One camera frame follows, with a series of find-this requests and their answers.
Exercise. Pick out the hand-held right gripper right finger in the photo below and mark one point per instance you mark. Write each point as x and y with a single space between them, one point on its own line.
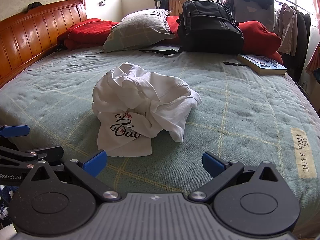
212 163

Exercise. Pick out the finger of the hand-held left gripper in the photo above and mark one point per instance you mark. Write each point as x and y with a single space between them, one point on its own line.
15 131
47 152

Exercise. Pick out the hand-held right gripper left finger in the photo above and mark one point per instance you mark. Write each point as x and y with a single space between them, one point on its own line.
96 161

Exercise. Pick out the white printed t-shirt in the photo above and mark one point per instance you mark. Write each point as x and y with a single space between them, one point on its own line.
150 87

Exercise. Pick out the blue floral cloth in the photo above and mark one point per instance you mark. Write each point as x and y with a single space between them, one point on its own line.
5 200

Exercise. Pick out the dark patterned cloth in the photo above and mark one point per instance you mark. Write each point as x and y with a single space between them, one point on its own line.
61 47

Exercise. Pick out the wooden headboard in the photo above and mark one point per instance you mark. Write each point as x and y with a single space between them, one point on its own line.
30 35

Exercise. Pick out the blue paperback book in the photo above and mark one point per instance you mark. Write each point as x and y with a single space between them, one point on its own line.
262 65

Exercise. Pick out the red folded quilt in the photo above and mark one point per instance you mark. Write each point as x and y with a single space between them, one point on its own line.
87 32

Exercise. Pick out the small dark cloth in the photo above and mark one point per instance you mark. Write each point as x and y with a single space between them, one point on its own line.
34 5

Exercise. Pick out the red cushion behind backpack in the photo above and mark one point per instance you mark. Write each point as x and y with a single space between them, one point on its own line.
260 40

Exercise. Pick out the grey pillow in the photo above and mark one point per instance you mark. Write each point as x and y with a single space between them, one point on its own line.
137 30

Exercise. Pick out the black backpack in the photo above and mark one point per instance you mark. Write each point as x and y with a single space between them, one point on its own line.
210 25

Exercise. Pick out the red pillow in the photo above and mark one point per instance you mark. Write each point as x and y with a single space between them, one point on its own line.
172 25

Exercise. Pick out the black hanging coat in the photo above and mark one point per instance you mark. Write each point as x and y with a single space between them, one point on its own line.
302 42

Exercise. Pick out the beige hanging jacket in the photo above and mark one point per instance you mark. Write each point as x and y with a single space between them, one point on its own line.
285 30

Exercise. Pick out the grey garment cover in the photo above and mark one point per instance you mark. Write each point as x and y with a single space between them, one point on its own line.
250 13

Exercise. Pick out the cardboard box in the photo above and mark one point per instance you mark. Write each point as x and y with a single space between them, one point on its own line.
176 6

